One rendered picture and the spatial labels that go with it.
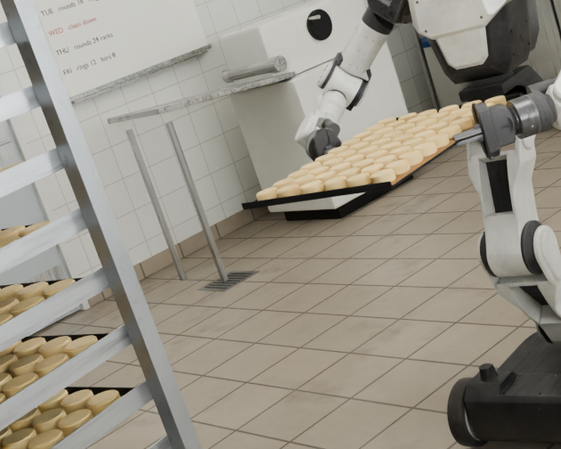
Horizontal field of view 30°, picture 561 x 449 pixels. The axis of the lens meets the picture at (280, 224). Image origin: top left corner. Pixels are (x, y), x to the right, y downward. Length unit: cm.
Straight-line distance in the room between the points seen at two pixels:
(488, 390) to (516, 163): 66
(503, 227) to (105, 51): 390
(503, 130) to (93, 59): 423
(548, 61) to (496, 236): 378
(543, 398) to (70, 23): 406
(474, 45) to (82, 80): 378
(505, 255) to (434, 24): 63
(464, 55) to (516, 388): 93
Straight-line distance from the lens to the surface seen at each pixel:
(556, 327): 307
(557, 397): 293
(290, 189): 226
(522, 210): 283
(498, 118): 231
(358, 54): 297
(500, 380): 304
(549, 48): 652
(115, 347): 153
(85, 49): 627
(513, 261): 282
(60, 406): 166
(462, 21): 275
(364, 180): 215
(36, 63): 146
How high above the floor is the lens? 147
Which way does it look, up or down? 13 degrees down
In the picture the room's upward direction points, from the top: 19 degrees counter-clockwise
